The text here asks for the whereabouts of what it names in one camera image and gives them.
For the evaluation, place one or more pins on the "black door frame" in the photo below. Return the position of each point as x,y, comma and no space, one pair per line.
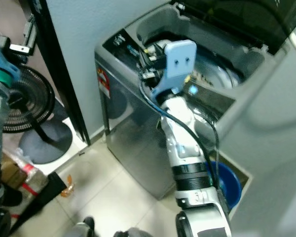
59,64

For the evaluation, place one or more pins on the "light blue left wrist camera mount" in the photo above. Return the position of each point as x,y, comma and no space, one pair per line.
0,61

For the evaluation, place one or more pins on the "grey top-load washing machine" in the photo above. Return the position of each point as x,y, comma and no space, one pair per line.
133,128

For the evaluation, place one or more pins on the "light blue right wrist camera mount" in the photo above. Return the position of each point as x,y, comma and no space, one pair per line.
180,59

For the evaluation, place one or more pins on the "orange crumpled wrapper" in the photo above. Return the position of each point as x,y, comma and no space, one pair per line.
67,187

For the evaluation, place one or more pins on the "dark washing machine lid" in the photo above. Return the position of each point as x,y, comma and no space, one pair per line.
232,19

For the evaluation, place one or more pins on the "white fan platform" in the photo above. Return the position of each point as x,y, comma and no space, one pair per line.
78,140

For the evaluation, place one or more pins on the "black floor fan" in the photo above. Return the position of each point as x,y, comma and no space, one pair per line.
29,103

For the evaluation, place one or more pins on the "blue plastic bucket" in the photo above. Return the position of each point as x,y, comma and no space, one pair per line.
229,185

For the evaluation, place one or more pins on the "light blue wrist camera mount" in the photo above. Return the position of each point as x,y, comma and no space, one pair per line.
0,61
180,59

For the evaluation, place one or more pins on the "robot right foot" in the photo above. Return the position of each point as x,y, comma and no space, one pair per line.
133,233

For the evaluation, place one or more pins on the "white door latch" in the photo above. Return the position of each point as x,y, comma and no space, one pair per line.
19,48

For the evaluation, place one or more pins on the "brown bag with red tape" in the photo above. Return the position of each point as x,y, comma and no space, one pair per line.
19,170

